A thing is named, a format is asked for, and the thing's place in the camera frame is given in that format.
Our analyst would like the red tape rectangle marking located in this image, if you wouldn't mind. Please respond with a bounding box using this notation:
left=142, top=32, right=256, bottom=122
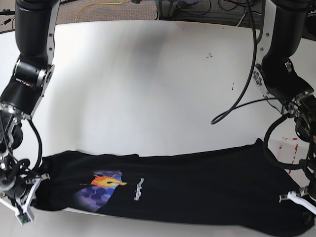
left=276, top=137, right=299, bottom=164

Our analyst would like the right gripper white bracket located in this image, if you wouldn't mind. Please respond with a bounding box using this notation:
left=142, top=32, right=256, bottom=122
left=0, top=173, right=50, bottom=226

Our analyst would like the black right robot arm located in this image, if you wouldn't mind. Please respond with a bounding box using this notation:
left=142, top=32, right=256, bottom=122
left=0, top=0, right=60, bottom=225

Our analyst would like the yellow cable on floor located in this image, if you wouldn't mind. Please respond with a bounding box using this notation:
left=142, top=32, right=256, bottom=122
left=76, top=0, right=125, bottom=23

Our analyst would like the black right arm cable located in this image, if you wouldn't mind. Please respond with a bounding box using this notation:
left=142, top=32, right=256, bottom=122
left=14, top=119, right=43, bottom=173

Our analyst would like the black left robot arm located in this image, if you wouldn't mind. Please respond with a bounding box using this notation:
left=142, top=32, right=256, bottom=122
left=252, top=0, right=316, bottom=213

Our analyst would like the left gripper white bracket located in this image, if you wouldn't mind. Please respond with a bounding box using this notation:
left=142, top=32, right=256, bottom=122
left=279, top=186, right=316, bottom=215

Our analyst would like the black graphic T-shirt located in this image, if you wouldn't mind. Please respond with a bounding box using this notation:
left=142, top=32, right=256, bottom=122
left=34, top=139, right=315, bottom=237

